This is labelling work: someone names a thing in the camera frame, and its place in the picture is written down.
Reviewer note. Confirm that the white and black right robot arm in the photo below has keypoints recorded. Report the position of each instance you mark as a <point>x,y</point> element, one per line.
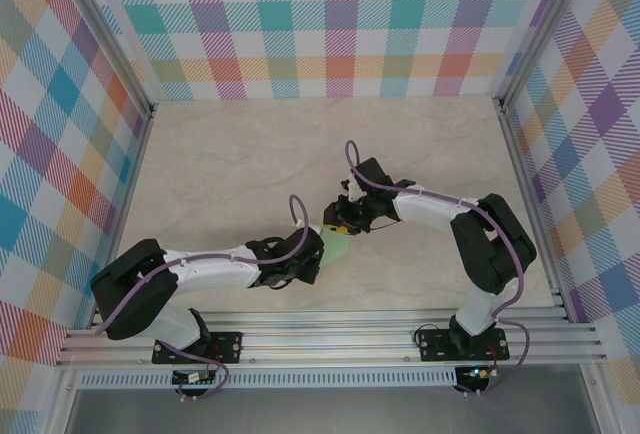
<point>425,209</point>

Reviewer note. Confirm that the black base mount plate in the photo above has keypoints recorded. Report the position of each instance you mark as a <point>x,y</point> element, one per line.
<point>227,346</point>
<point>435,344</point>

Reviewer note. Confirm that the aluminium corner post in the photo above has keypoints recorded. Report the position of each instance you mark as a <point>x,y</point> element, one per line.
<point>107,39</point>
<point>545,29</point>

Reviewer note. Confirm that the light green cloth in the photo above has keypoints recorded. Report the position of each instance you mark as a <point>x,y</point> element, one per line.
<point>335,249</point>

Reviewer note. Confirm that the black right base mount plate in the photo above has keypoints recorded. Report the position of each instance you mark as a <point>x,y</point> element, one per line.
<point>435,344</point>

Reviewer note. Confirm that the aluminium side rail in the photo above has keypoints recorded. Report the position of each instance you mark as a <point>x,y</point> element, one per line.
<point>530,204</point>
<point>134,179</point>

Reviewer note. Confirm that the long aluminium base rail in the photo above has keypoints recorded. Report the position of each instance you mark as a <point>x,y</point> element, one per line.
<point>325,339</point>

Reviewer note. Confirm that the small circuit board with LED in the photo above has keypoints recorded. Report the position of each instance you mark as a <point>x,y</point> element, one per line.
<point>477,372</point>

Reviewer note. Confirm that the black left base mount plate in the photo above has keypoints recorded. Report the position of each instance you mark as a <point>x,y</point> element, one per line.
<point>227,346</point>

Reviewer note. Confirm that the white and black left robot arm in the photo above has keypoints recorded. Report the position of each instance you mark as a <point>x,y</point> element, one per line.
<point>215,269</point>

